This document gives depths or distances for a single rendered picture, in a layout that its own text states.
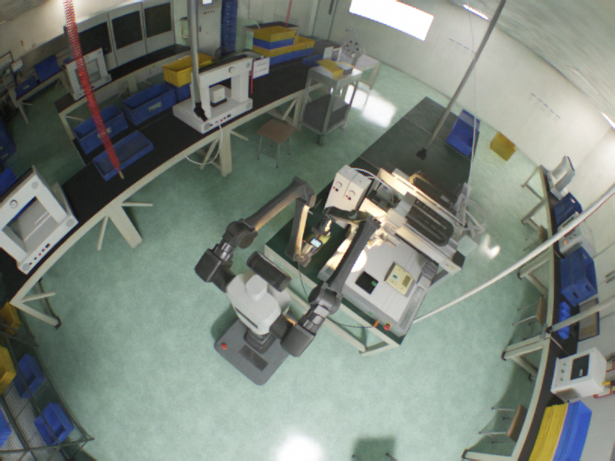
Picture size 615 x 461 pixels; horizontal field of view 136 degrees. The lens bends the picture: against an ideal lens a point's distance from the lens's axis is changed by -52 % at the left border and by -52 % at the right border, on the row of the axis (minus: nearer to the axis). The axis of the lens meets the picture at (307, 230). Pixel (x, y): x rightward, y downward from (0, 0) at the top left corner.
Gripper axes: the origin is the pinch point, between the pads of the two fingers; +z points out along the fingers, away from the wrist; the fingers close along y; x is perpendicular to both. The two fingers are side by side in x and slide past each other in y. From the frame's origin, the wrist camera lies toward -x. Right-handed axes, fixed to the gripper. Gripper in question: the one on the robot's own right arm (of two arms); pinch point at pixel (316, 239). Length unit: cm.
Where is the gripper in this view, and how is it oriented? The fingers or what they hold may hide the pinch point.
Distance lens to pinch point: 163.4
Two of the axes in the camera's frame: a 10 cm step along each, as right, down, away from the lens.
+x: -5.2, 4.6, -7.2
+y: -7.9, -5.7, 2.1
